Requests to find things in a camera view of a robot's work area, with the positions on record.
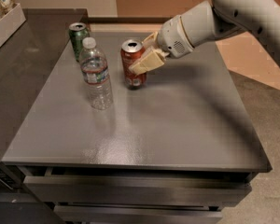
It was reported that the lower metal drawer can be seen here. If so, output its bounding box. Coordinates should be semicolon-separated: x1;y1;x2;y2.
54;205;222;224

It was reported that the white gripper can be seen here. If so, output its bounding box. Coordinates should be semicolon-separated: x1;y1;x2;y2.
129;15;194;75

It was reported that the red coke can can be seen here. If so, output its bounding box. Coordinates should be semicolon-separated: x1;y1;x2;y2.
120;39;147;89

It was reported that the white snack box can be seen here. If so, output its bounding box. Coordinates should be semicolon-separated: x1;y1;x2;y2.
0;4;26;48

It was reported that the green soda can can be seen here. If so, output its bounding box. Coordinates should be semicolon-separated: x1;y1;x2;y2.
68;22;90;62

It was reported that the dark side counter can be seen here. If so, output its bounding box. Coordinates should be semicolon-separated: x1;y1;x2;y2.
0;8;88;224

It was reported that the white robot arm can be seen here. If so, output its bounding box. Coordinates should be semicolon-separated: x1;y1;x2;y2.
130;0;280;75

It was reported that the clear plastic water bottle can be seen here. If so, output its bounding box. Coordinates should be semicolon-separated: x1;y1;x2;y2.
79;37;113;110

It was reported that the upper metal drawer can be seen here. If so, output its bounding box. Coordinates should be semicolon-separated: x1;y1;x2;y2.
24;168;251;207

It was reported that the metal drawer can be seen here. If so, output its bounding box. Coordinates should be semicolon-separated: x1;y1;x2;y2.
24;168;251;207
54;205;222;224

